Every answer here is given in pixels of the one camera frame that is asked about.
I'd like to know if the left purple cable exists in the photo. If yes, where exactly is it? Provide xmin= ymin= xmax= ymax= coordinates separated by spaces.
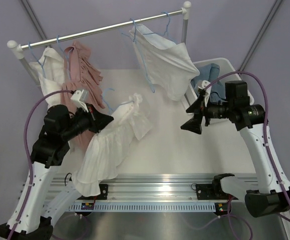
xmin=6 ymin=89 xmax=93 ymax=240

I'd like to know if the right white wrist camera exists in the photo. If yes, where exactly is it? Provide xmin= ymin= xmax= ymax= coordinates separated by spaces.
xmin=196 ymin=80 xmax=211 ymax=107

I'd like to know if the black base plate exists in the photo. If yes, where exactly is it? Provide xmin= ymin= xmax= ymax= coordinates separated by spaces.
xmin=194 ymin=183 xmax=230 ymax=201
xmin=78 ymin=183 xmax=108 ymax=201

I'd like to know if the white garment far left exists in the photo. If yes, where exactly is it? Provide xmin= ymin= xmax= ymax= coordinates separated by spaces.
xmin=29 ymin=47 xmax=68 ymax=96

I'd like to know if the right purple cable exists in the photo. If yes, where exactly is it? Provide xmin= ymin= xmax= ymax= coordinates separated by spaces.
xmin=202 ymin=71 xmax=290 ymax=238

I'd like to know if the aluminium mounting rail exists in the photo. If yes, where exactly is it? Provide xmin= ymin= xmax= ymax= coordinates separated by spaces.
xmin=18 ymin=173 xmax=260 ymax=202

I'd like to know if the white ruffled dress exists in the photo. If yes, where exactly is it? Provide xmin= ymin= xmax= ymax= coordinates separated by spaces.
xmin=71 ymin=93 xmax=152 ymax=197

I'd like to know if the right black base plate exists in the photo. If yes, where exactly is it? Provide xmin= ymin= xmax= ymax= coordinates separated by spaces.
xmin=194 ymin=183 xmax=230 ymax=201

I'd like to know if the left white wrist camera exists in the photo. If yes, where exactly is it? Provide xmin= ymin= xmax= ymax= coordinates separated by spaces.
xmin=70 ymin=89 xmax=89 ymax=112

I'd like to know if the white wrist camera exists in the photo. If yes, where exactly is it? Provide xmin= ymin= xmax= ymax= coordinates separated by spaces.
xmin=70 ymin=89 xmax=89 ymax=112
xmin=196 ymin=80 xmax=211 ymax=107

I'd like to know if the blue wire hanger right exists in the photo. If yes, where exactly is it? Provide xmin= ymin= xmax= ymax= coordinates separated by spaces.
xmin=144 ymin=11 xmax=176 ymax=44

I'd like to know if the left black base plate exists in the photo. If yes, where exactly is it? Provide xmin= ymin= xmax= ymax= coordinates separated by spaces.
xmin=78 ymin=183 xmax=108 ymax=201

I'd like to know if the white skirt on right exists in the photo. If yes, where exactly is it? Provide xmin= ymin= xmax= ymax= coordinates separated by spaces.
xmin=129 ymin=24 xmax=200 ymax=101

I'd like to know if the purple cable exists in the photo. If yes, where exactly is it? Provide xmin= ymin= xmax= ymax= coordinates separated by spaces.
xmin=6 ymin=89 xmax=93 ymax=240
xmin=202 ymin=71 xmax=290 ymax=238

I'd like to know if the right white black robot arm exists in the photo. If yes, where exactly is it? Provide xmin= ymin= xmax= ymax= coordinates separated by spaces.
xmin=181 ymin=80 xmax=290 ymax=218

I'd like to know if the pink dress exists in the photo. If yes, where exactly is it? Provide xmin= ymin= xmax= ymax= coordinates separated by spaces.
xmin=61 ymin=40 xmax=105 ymax=153

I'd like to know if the blue wire hanger of pink dress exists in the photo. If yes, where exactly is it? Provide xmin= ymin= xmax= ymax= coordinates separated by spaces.
xmin=56 ymin=35 xmax=73 ymax=82

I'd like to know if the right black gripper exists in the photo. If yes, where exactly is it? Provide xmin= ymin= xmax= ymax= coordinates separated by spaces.
xmin=182 ymin=94 xmax=234 ymax=134

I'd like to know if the white slotted cable duct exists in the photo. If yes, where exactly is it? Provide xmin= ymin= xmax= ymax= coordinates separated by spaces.
xmin=67 ymin=202 xmax=216 ymax=213

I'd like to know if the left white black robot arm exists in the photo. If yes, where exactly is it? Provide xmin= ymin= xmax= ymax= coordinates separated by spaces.
xmin=0 ymin=104 xmax=113 ymax=240

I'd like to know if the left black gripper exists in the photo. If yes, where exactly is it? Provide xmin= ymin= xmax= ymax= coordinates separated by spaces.
xmin=62 ymin=102 xmax=114 ymax=141

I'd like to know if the blue denim skirt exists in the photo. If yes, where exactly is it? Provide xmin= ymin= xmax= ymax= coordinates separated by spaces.
xmin=191 ymin=63 xmax=225 ymax=103

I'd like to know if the blue wire hanger of skirt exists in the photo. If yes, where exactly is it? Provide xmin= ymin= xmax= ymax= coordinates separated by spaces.
xmin=128 ymin=18 xmax=155 ymax=93

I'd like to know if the blue wire hanger far left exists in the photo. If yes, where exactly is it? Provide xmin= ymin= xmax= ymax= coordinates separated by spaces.
xmin=28 ymin=41 xmax=46 ymax=77

